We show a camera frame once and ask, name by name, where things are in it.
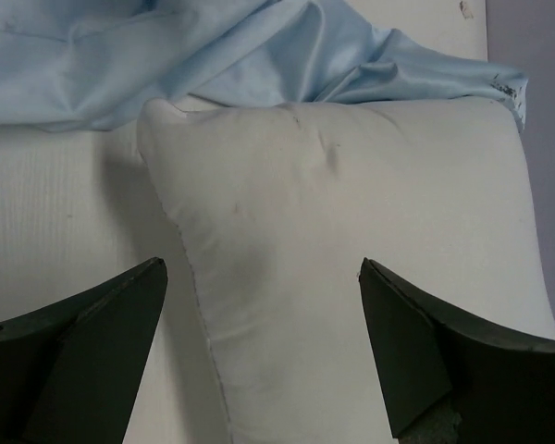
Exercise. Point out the white pillow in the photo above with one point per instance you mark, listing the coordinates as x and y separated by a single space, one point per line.
277 208

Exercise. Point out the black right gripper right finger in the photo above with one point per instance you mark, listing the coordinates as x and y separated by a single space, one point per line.
449 376

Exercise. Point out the light blue pillowcase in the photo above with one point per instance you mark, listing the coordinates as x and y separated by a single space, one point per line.
92 65

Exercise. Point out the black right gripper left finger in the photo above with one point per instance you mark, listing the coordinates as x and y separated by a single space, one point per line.
70 372

